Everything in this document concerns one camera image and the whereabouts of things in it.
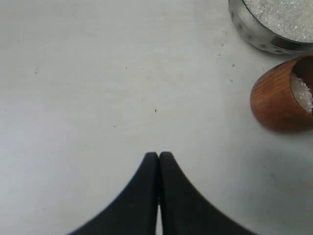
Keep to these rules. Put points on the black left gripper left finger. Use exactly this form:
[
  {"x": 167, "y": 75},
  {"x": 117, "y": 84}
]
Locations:
[{"x": 134, "y": 210}]

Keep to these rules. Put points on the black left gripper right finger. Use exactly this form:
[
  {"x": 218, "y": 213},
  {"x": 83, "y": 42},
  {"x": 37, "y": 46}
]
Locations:
[{"x": 184, "y": 211}]

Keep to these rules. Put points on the brown wooden cup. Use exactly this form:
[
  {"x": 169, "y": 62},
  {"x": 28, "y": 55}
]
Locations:
[{"x": 272, "y": 101}]

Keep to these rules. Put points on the steel bowl of rice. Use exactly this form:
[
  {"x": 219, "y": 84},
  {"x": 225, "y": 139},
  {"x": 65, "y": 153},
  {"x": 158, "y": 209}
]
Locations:
[{"x": 275, "y": 26}]

